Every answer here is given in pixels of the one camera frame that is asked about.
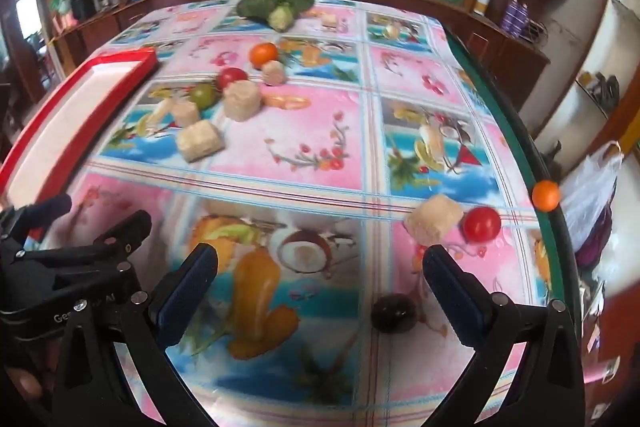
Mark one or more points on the rectangular beige grain cake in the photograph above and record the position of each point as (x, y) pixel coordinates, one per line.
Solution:
(434, 218)
(200, 141)

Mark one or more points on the purple bag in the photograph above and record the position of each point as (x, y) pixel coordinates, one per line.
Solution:
(595, 234)

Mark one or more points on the black kettle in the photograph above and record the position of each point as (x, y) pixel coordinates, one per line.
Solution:
(82, 7)

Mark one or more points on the small round beige grain cake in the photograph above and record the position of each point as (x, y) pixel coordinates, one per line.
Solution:
(274, 73)
(184, 113)

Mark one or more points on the orange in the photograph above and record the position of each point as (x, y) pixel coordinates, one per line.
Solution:
(263, 54)
(545, 195)

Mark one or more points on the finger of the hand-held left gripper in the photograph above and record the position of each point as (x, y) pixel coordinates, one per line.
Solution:
(117, 242)
(47, 212)

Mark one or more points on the tiny beige grain cake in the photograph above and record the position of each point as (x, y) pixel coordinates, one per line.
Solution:
(328, 19)

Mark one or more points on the white plastic bag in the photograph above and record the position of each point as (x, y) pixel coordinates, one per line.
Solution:
(592, 187)

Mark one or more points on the wooden cabinet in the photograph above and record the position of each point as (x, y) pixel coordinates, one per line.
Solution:
(500, 52)

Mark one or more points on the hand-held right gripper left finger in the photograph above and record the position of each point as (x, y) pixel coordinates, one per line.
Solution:
(187, 294)

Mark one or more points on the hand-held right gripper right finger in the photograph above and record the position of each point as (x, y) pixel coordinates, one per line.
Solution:
(457, 299)

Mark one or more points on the red tomato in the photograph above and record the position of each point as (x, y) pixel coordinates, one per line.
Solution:
(230, 78)
(481, 224)

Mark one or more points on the purple bottle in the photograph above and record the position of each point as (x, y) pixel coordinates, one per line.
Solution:
(515, 18)

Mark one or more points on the green tomato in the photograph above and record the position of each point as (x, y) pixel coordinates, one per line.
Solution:
(202, 96)

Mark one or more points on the large round beige grain cake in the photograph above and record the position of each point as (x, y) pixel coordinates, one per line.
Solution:
(242, 101)

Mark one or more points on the red plastic tray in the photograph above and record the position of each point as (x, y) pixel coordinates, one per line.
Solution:
(75, 107)

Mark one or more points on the person's left hand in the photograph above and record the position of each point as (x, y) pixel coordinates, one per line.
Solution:
(24, 382)

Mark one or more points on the dark purple round fruit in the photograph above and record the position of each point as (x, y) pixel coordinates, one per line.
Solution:
(393, 313)

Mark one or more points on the fruit printed tablecloth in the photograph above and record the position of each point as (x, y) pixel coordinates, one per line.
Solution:
(320, 142)

